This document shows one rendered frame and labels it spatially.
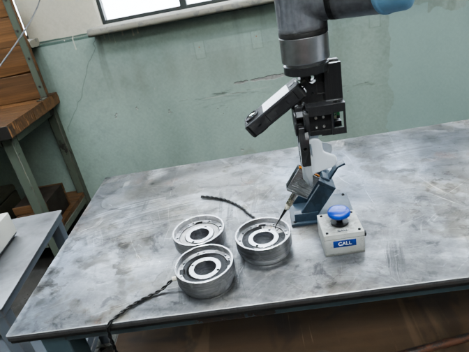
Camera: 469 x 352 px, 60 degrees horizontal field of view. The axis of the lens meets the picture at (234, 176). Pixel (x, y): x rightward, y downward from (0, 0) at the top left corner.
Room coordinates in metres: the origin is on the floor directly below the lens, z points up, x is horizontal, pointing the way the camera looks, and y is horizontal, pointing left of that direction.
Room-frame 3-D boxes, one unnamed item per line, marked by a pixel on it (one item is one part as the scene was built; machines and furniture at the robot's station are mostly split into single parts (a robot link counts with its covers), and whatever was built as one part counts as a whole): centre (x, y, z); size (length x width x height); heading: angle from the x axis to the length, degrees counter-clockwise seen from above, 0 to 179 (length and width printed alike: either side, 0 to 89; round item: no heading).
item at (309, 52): (0.65, -0.15, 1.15); 0.08 x 0.08 x 0.05
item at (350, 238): (0.61, -0.18, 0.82); 0.08 x 0.07 x 0.05; 85
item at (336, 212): (0.61, -0.17, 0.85); 0.04 x 0.04 x 0.05
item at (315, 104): (0.64, -0.15, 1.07); 0.09 x 0.08 x 0.12; 82
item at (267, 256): (0.63, -0.03, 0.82); 0.10 x 0.10 x 0.04
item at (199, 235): (0.69, 0.09, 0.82); 0.10 x 0.10 x 0.04
